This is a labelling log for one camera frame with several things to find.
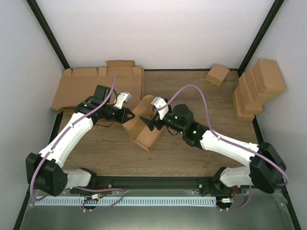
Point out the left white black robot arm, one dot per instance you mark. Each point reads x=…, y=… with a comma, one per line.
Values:
x=45, y=169

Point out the black aluminium frame rail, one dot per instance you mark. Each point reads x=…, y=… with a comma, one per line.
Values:
x=153, y=182

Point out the lowest stacked folded cardboard box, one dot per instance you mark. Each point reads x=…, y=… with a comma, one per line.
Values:
x=238, y=115

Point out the left black frame post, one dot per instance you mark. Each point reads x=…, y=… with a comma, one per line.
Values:
x=48, y=32

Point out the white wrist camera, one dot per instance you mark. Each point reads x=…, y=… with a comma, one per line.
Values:
x=122, y=98
x=160, y=106

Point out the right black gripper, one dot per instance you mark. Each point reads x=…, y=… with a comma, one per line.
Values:
x=150, y=123

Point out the right black frame post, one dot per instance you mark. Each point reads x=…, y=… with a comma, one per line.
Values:
x=277, y=4

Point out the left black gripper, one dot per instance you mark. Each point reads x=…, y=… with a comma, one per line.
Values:
x=123, y=119

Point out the black frame post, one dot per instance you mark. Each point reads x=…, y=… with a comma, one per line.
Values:
x=48, y=32
x=277, y=4

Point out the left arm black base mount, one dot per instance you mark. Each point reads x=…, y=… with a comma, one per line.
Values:
x=96, y=183

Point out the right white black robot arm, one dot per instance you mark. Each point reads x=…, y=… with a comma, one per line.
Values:
x=262, y=167

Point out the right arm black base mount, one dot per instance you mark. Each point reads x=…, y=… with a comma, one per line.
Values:
x=213, y=185

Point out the small folded cardboard box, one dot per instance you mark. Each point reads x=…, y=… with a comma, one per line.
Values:
x=217, y=75

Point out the light blue slotted cable duct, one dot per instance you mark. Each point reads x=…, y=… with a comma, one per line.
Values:
x=191, y=201

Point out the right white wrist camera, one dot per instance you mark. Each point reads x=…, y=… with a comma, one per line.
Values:
x=160, y=106

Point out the stack of flat cardboard sheets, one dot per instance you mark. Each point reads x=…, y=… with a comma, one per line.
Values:
x=78, y=84

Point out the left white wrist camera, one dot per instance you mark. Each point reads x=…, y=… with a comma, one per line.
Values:
x=122, y=98

